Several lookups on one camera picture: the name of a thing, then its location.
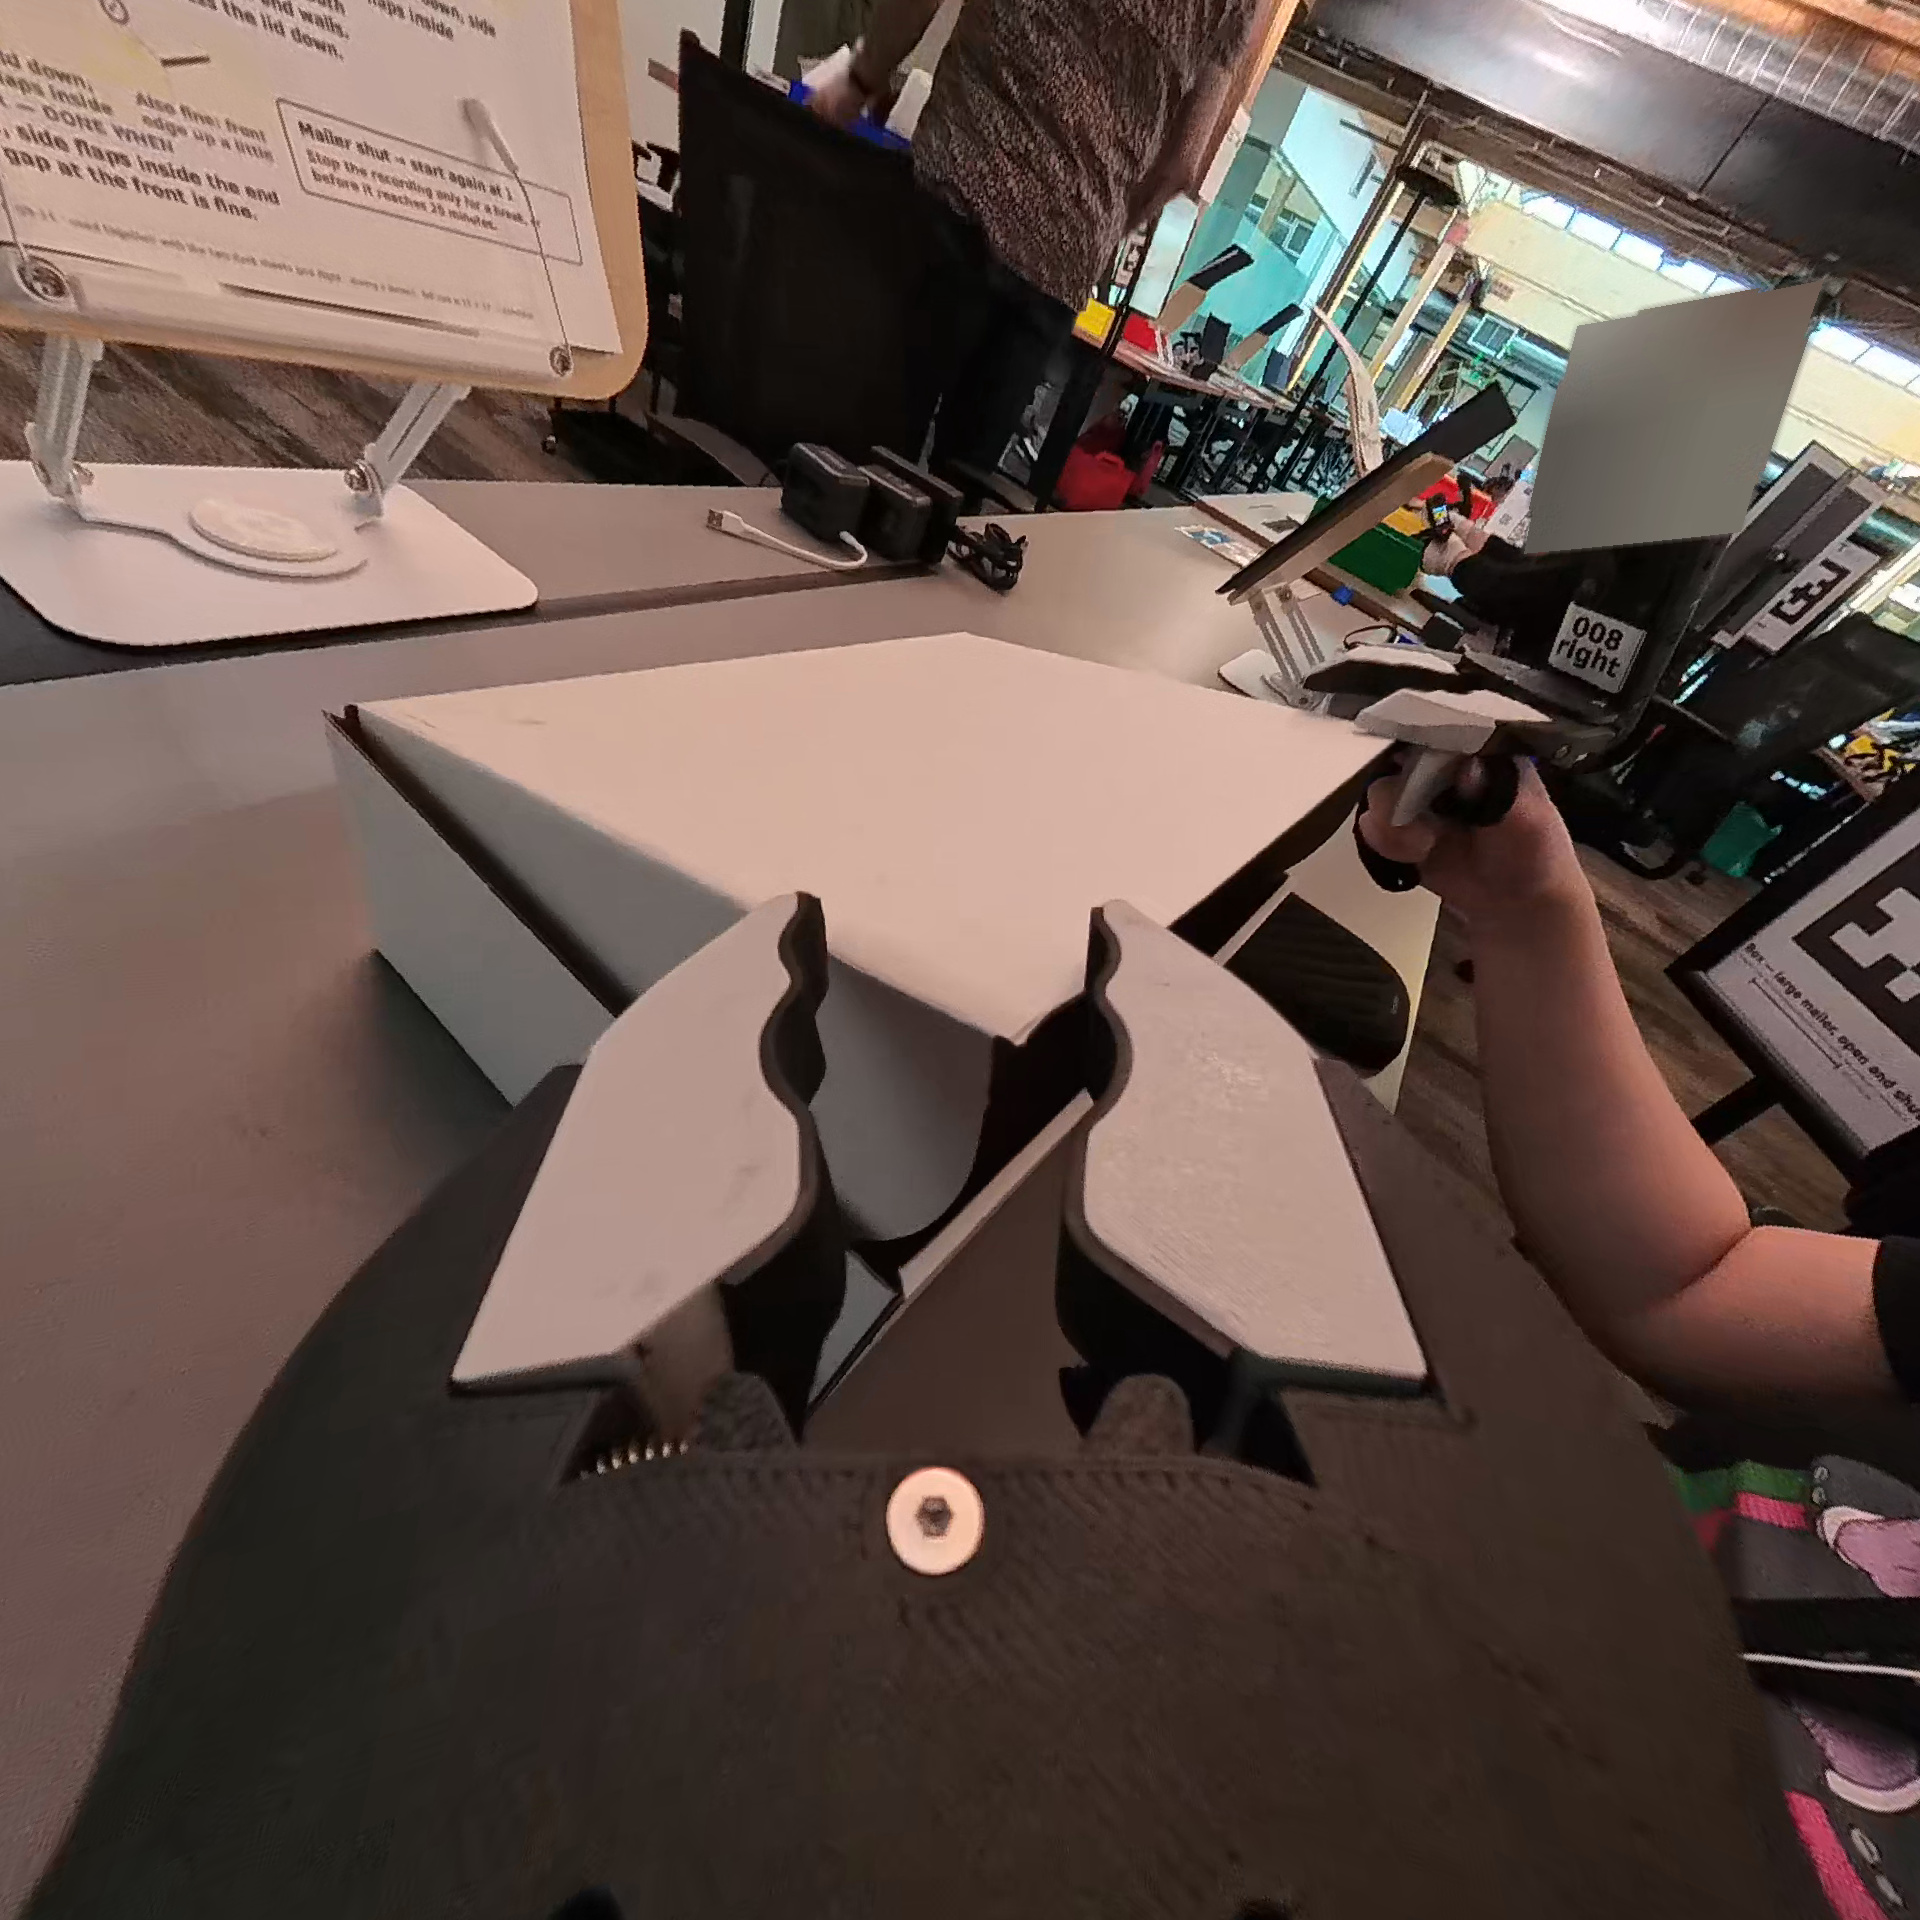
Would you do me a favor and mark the white cardboard box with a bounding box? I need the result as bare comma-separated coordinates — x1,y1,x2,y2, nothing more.
322,632,1402,1256

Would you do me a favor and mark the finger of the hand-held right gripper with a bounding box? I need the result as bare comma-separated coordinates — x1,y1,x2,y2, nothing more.
1353,683,1557,748
1302,643,1469,704

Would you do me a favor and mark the person's right hand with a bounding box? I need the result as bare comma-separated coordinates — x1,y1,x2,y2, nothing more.
1357,756,1583,921

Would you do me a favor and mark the small marker sign board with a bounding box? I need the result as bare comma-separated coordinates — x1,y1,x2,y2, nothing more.
1709,442,1894,653

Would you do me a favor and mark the person's printed clothing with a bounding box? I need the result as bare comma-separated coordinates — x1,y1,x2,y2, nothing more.
1651,1410,1920,1920

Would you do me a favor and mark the large marker sign board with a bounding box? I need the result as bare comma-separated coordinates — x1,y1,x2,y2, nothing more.
1663,809,1920,1164

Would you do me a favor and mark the dark board document stand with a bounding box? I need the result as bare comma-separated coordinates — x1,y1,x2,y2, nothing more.
1212,381,1519,707

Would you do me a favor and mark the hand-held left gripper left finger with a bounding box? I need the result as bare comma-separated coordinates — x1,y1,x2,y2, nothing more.
450,892,854,1450

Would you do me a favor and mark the black mesh office chair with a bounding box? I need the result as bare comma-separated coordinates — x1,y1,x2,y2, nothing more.
546,29,977,489

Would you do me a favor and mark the person's right forearm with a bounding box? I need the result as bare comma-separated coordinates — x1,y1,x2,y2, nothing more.
1447,885,1894,1416

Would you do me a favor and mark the black chair seat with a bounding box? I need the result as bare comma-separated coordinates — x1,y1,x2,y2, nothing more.
1223,897,1415,1080

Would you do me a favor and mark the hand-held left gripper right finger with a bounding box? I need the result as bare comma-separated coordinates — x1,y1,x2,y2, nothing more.
1053,901,1433,1455

